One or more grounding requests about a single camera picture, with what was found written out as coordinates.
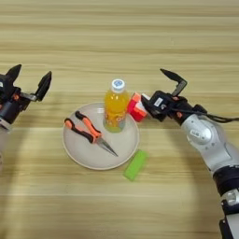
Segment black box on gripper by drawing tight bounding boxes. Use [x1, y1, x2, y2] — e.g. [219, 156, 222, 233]
[148, 90, 176, 123]
[0, 73, 16, 101]

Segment orange juice bottle white cap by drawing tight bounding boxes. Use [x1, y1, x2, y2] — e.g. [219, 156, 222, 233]
[103, 77, 131, 134]

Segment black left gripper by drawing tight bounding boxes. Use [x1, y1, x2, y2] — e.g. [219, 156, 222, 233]
[0, 63, 53, 126]

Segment orange black needle-nose pliers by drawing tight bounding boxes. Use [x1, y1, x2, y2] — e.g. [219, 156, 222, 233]
[63, 110, 120, 158]

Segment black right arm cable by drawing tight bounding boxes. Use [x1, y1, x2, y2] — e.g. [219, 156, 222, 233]
[172, 106, 239, 124]

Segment round beige plate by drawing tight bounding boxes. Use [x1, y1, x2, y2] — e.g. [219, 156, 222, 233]
[62, 101, 141, 172]

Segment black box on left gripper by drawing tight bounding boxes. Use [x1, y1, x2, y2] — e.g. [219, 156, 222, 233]
[0, 73, 16, 101]

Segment green rectangular block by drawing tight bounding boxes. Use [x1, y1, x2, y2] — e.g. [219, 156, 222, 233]
[122, 148, 149, 182]

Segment multicolour puzzle cube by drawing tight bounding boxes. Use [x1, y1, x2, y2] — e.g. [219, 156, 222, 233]
[126, 91, 151, 123]

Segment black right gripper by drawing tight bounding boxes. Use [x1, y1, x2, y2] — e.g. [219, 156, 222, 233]
[140, 67, 208, 126]

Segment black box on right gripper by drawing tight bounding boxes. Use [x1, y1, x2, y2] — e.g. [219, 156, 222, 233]
[148, 90, 176, 123]

